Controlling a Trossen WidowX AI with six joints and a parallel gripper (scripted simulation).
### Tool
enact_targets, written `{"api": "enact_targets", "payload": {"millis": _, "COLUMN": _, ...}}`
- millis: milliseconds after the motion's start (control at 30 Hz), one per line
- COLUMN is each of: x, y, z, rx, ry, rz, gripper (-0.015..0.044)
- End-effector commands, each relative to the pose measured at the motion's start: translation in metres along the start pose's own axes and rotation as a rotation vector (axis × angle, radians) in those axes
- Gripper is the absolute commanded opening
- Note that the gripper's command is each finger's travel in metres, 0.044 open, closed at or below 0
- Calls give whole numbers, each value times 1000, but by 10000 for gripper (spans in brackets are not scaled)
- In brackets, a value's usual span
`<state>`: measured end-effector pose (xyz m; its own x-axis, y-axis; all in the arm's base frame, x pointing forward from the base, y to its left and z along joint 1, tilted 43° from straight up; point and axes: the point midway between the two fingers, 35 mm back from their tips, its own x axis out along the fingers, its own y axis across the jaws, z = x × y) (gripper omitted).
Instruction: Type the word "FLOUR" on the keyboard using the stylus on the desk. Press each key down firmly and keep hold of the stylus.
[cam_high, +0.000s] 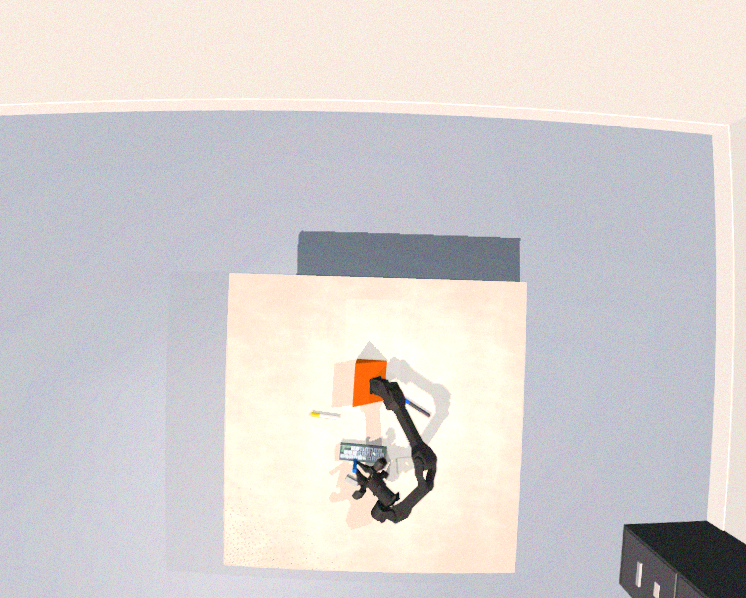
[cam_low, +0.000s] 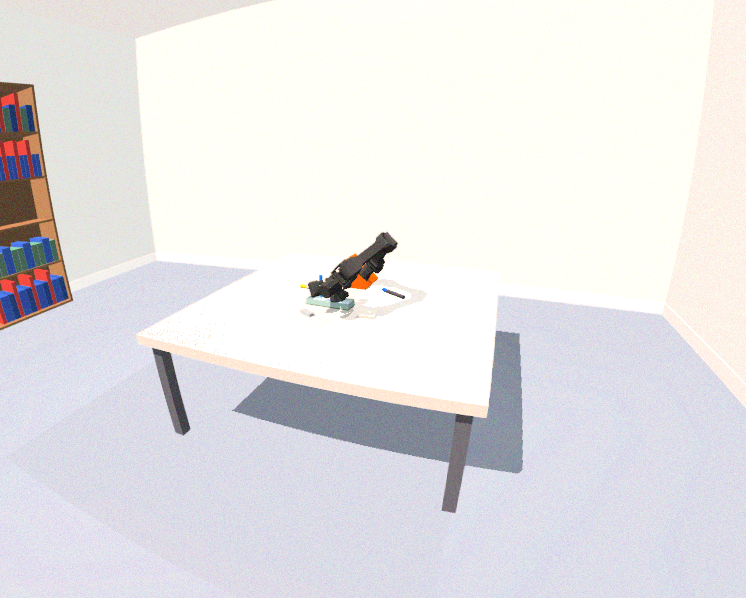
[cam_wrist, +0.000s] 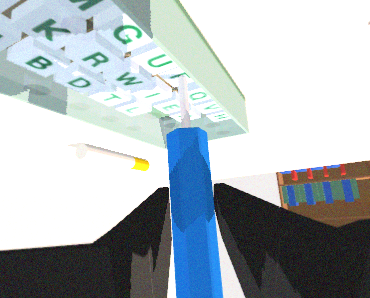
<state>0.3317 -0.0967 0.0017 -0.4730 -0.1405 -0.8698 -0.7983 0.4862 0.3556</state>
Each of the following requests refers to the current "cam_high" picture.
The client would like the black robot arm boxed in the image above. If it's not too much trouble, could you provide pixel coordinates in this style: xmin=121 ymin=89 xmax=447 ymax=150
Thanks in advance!
xmin=369 ymin=376 xmax=438 ymax=524

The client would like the grey rod with blue end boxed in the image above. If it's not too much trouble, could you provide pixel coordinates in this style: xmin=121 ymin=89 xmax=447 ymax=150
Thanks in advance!
xmin=406 ymin=399 xmax=431 ymax=418

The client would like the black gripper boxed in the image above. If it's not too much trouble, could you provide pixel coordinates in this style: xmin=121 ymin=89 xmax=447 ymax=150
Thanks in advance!
xmin=352 ymin=457 xmax=388 ymax=500

